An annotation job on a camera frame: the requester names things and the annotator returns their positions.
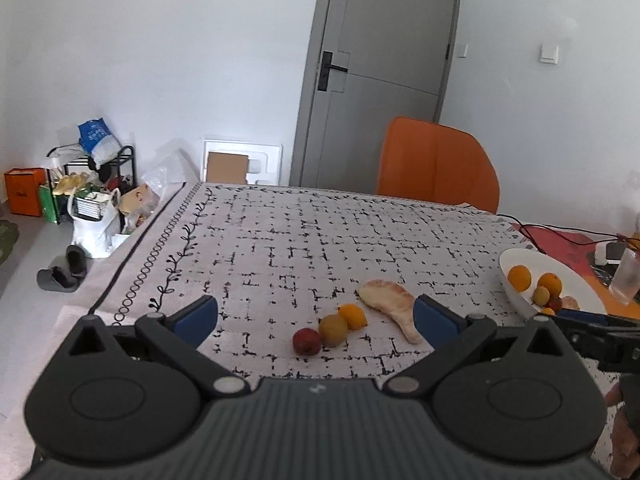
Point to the white black-checked tablecloth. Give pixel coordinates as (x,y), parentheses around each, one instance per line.
(300,240)

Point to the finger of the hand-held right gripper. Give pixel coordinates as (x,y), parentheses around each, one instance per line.
(585,314)

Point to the large white wall switch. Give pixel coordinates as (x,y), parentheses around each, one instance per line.
(548,53)

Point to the orange chair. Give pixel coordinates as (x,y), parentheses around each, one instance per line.
(435,165)

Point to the orange box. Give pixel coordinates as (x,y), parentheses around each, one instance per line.
(24,192)

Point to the white foam packaging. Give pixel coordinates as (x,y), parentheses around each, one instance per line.
(267,160)

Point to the black metal rack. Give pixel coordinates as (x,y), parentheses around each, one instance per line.
(127,160)

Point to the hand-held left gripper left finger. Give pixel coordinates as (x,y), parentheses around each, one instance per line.
(196,317)

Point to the blue and white bag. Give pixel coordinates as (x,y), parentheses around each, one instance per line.
(97,140)

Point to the brown cardboard sheet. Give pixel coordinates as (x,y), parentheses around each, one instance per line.
(227,167)

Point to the red plum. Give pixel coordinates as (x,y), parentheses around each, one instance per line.
(554,304)
(307,341)

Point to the dark grey slipper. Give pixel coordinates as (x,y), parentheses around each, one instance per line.
(56,279)
(76,260)

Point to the person's right hand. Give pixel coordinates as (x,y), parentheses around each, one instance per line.
(622,447)

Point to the green rug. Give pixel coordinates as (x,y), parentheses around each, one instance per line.
(7,240)

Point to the brown paper bag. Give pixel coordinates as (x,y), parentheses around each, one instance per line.
(137,205)

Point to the grey door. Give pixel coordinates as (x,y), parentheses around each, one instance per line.
(390,60)

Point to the white shopping bag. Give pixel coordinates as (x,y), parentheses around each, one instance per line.
(95,235)

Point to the large orange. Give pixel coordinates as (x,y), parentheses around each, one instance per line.
(519,277)
(551,282)

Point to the green bag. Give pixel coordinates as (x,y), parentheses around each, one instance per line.
(49,205)

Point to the white plate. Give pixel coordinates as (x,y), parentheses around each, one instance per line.
(582,280)

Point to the yellow items on rack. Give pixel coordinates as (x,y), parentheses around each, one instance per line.
(72,183)

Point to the white charger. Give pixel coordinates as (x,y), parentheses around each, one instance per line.
(612,251)

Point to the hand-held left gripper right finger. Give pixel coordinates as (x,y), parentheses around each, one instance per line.
(435,320)

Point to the clear glass cup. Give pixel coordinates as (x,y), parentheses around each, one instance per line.
(626,280)

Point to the clear plastic bag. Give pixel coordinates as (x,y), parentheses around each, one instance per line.
(167,172)

